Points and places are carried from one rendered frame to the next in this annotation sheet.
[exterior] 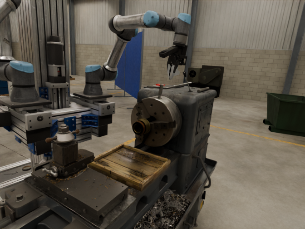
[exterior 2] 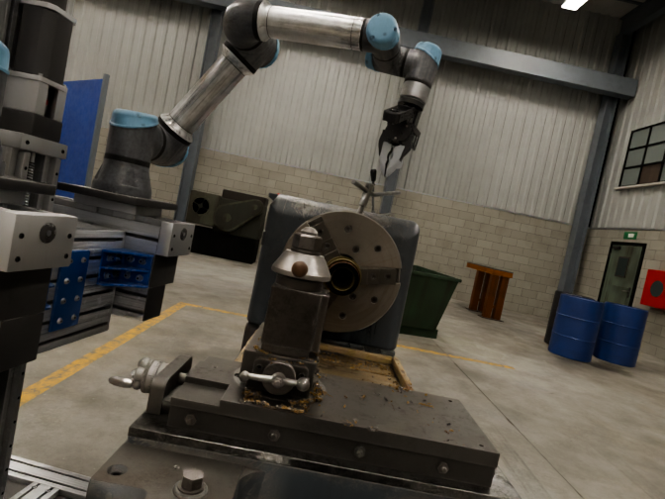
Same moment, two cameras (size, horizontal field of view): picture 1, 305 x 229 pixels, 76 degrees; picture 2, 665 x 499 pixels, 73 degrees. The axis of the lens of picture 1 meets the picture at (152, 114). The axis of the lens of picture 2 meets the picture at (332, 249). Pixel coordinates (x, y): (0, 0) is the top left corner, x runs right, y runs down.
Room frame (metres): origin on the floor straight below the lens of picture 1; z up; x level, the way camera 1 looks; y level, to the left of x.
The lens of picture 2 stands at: (0.22, 0.63, 1.19)
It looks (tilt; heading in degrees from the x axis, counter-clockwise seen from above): 3 degrees down; 329
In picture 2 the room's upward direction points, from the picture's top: 12 degrees clockwise
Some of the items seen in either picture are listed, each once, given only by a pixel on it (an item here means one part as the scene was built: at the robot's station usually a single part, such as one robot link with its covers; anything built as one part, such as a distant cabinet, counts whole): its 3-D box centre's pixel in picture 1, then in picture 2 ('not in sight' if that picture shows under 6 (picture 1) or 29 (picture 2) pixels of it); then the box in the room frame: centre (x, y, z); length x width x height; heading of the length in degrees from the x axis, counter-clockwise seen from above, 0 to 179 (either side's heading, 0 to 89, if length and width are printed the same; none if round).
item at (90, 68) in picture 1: (93, 73); (134, 135); (1.59, 0.49, 1.33); 0.13 x 0.12 x 0.14; 138
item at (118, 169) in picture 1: (130, 163); (325, 370); (1.00, 0.10, 0.89); 0.36 x 0.30 x 0.04; 60
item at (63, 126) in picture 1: (63, 127); (308, 240); (0.73, 0.35, 1.17); 0.04 x 0.04 x 0.03
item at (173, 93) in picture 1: (177, 112); (331, 262); (1.57, -0.20, 1.06); 0.59 x 0.48 x 0.39; 150
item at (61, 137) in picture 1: (63, 135); (303, 263); (0.73, 0.35, 1.13); 0.08 x 0.08 x 0.03
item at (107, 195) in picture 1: (75, 181); (321, 410); (0.70, 0.30, 0.95); 0.43 x 0.17 x 0.05; 60
